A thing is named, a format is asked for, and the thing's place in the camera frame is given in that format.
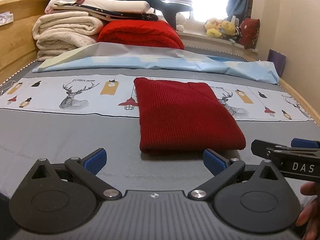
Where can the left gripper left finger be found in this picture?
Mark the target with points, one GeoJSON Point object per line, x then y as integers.
{"type": "Point", "coordinates": [57, 198]}

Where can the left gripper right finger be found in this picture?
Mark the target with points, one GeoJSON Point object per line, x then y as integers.
{"type": "Point", "coordinates": [250, 198]}

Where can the dark red knit sweater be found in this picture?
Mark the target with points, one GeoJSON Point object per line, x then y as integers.
{"type": "Point", "coordinates": [177, 116]}

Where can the person's right hand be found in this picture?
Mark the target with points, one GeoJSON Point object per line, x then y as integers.
{"type": "Point", "coordinates": [310, 213]}

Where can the grey printed bed cover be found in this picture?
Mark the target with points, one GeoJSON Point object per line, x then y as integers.
{"type": "Point", "coordinates": [27, 136]}

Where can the purple paper bag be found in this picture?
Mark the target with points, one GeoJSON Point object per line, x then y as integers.
{"type": "Point", "coordinates": [278, 59]}

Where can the dark red plush toy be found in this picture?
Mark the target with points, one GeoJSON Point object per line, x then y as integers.
{"type": "Point", "coordinates": [249, 30]}

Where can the light blue folded sheet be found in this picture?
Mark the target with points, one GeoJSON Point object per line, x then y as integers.
{"type": "Point", "coordinates": [114, 55]}

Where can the yellow plush toy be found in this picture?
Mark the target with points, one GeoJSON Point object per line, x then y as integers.
{"type": "Point", "coordinates": [220, 29]}

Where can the cream folded quilt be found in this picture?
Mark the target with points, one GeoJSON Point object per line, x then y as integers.
{"type": "Point", "coordinates": [61, 32]}

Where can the blue curtain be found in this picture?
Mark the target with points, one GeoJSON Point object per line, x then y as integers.
{"type": "Point", "coordinates": [237, 0]}

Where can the white plush toy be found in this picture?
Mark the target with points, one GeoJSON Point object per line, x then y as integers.
{"type": "Point", "coordinates": [180, 21]}

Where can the folded bright red blanket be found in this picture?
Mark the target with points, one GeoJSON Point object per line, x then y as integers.
{"type": "Point", "coordinates": [141, 33]}

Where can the white folded bedding stack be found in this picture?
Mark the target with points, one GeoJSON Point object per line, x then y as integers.
{"type": "Point", "coordinates": [108, 9]}

